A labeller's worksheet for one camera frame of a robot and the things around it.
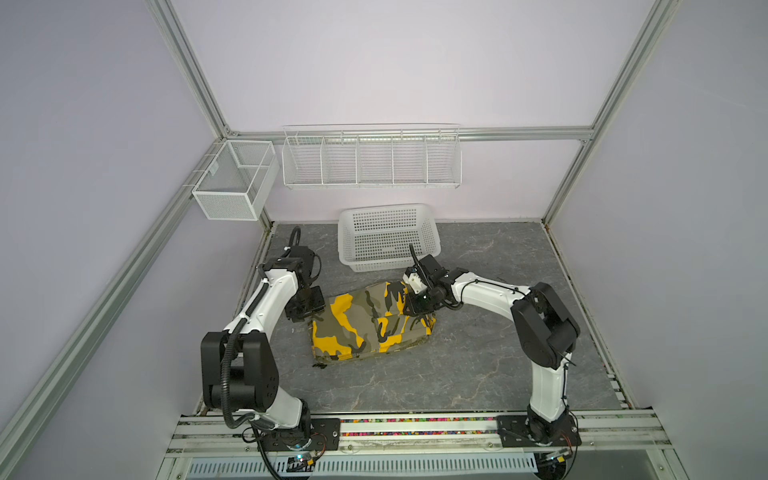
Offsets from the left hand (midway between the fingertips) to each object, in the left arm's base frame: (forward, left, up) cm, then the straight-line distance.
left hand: (315, 316), depth 84 cm
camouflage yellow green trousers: (0, -14, -6) cm, 15 cm away
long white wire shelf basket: (+47, -20, +20) cm, 55 cm away
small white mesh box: (+46, +28, +13) cm, 56 cm away
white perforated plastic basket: (+38, -18, -10) cm, 43 cm away
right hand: (+3, -27, -8) cm, 28 cm away
